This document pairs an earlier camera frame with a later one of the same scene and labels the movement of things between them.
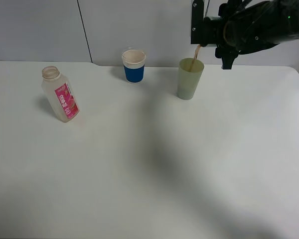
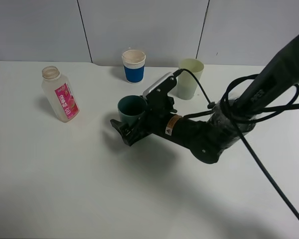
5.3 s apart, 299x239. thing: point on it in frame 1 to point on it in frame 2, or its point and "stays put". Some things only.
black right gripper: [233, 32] to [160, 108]
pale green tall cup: [190, 71] stays put
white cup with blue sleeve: [134, 64] stays put
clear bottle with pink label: [59, 93] stays put
